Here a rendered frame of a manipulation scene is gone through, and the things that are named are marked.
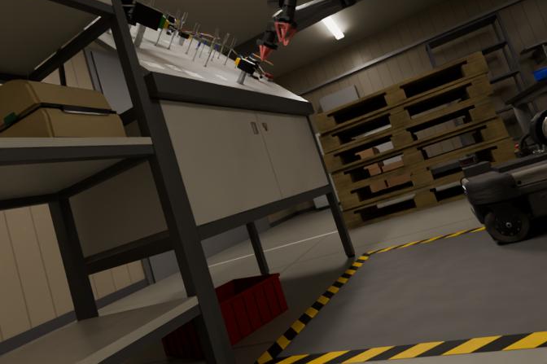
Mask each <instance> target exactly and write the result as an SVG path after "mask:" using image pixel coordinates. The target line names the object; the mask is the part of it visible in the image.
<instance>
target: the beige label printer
mask: <svg viewBox="0 0 547 364"><path fill-rule="evenodd" d="M0 138H126V135H125V129H124V126H123V123H122V120H121V119H120V117H119V116H118V115H117V114H116V111H112V108H111V106H110V105H109V103H108V101H107V100H106V98H105V97H104V95H103V94H101V93H100V91H96V90H87V89H82V88H76V87H70V86H60V85H55V84H49V83H44V82H37V81H27V80H21V79H18V80H11V81H8V82H6V83H4V84H2V85H1V86H0Z"/></svg>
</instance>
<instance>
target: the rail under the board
mask: <svg viewBox="0 0 547 364"><path fill-rule="evenodd" d="M143 78H144V81H145V84H146V87H147V92H148V94H149V98H155V99H160V100H168V101H175V102H183V103H196V104H203V105H211V106H218V107H232V108H239V109H247V110H254V111H261V112H275V113H282V114H289V115H297V116H310V115H312V114H314V113H315V112H314V110H313V105H312V103H310V102H305V101H301V100H297V99H289V98H285V97H281V96H277V95H272V94H265V93H260V92H255V91H251V90H244V89H239V88H235V87H231V86H224V85H219V84H215V83H211V82H206V81H199V80H195V79H190V78H186V77H179V76H174V75H170V74H166V73H162V72H153V71H151V72H149V73H148V74H147V75H145V76H144V77H143Z"/></svg>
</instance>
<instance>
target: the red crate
mask: <svg viewBox="0 0 547 364"><path fill-rule="evenodd" d="M278 276H280V274H279V273H276V274H265V275H259V276H253V277H246V278H236V279H233V280H231V281H229V282H227V283H224V284H222V285H220V286H219V287H216V288H215V291H216V294H217V299H218V302H219V305H220V308H221V312H222V316H223V318H224V322H225V326H226V330H227V332H228V336H229V338H230V343H231V346H233V345H234V344H236V343H238V342H239V341H240V340H242V339H243V338H245V337H247V336H248V335H250V334H251V333H252V332H254V331H256V330H257V329H259V328H260V327H262V326H264V325H265V324H266V323H268V322H270V321H271V320H273V319H274V318H276V317H277V316H278V315H280V314H282V313H283V312H285V311H287V310H288V306H287V302H286V299H285V296H284V294H283V290H282V286H281V283H280V281H279V277H278ZM161 340H162V343H163V346H164V351H165V355H166V356H169V357H184V358H193V359H200V360H205V357H204V354H203V349H202V346H201V343H200V340H199V335H198V332H197V329H196V325H195V320H194V319H193V318H192V319H191V320H190V321H189V322H187V323H185V324H183V325H182V326H180V327H179V328H177V329H176V330H174V331H172V332H171V333H169V334H167V335H166V336H165V337H163V338H162V339H161Z"/></svg>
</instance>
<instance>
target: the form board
mask: <svg viewBox="0 0 547 364"><path fill-rule="evenodd" d="M137 28H138V23H136V26H133V25H132V27H131V29H130V33H131V36H132V39H133V43H134V41H135V38H136V36H137V35H136V34H134V33H136V31H137ZM109 33H110V32H109ZM166 33H167V32H166V31H164V29H163V30H162V33H161V35H160V31H159V30H157V31H155V30H154V29H150V28H148V27H146V30H145V33H144V35H143V39H142V42H141V45H140V49H139V48H137V47H135V50H136V53H137V56H138V59H144V60H148V61H151V62H155V63H157V64H158V65H160V66H161V67H163V68H165V69H162V68H155V67H151V66H148V65H147V64H145V63H143V62H142V61H141V60H138V61H139V64H140V67H141V70H142V73H143V74H145V75H147V74H148V73H149V72H151V71H153V72H162V73H166V74H170V75H174V76H179V77H186V78H190V79H195V80H199V81H206V82H211V83H215V84H219V85H224V86H231V87H235V88H239V89H244V90H251V91H255V92H260V93H265V94H272V95H277V96H281V97H285V98H289V99H297V100H301V101H305V102H308V101H306V100H305V99H302V98H301V97H299V96H298V95H296V94H293V93H291V92H290V91H289V90H286V89H284V88H282V87H281V86H279V85H277V84H275V83H273V82H270V81H266V80H265V79H263V78H262V79H260V76H259V75H258V74H257V73H256V72H254V73H253V75H255V76H256V77H259V80H257V79H255V78H253V77H248V76H246V78H245V80H244V83H243V84H245V85H242V84H239V83H237V82H236V81H237V80H238V78H239V75H240V73H241V71H242V70H241V69H239V68H234V67H235V66H236V64H234V63H235V61H233V60H232V59H230V58H228V59H227V57H226V56H224V55H223V54H220V53H219V52H217V51H216V53H215V55H214V58H213V59H212V56H213V54H214V51H215V50H212V53H211V55H210V57H209V60H208V63H207V65H206V66H207V67H206V68H205V67H204V65H205V64H206V62H207V59H208V56H209V53H207V52H209V49H210V47H208V46H206V45H205V46H204V48H203V45H204V44H203V43H201V44H200V47H199V49H198V51H197V50H196V49H195V48H196V47H197V45H198V43H199V41H197V40H195V39H194V38H193V40H192V43H191V45H190V41H191V39H189V38H188V39H185V41H184V43H183V46H180V45H178V44H177V42H178V40H179V38H180V36H179V35H178V32H177V33H176V36H177V35H178V37H176V36H174V38H173V41H172V44H173V45H171V46H170V50H168V49H167V48H168V47H169V44H168V43H167V42H171V40H172V37H173V33H174V32H173V33H172V36H170V35H167V34H166ZM159 35H160V39H159V41H158V44H157V45H158V47H157V46H154V45H155V44H156V42H157V39H158V37H159ZM112 39H113V40H112ZM165 41H166V42H165ZM94 42H96V43H97V44H99V45H100V46H101V47H103V48H104V49H106V50H108V51H110V52H111V53H113V54H114V55H115V56H117V57H118V58H119V55H118V53H117V49H116V44H115V42H114V38H113V36H112V33H110V34H107V33H103V34H102V35H101V36H100V37H98V38H97V39H95V40H94ZM174 45H175V46H174ZM189 45H190V49H189V51H188V55H186V54H185V53H186V52H187V49H188V47H189ZM202 49H203V51H202V54H201V56H200V58H199V57H198V56H199V55H200V53H201V50H202ZM196 51H197V54H196V56H195V52H196ZM219 54H220V57H219V59H218V58H217V57H218V56H219ZM194 56H195V61H192V59H193V58H194ZM210 59H212V61H211V60H210ZM226 59H227V61H226ZM225 61H226V66H225V65H224V63H225ZM165 64H168V65H173V66H175V67H176V68H179V69H180V70H181V69H183V70H187V71H191V72H195V73H197V74H198V75H200V76H201V77H203V78H199V77H193V76H191V75H189V74H188V73H186V72H184V71H183V72H181V71H178V70H173V69H172V68H170V67H169V66H167V65H165ZM236 67H237V66H236ZM166 69H167V70H166ZM214 74H216V75H220V76H222V77H224V78H225V79H227V80H228V81H227V80H224V79H221V78H219V77H217V76H216V75H214ZM204 78H205V79H204Z"/></svg>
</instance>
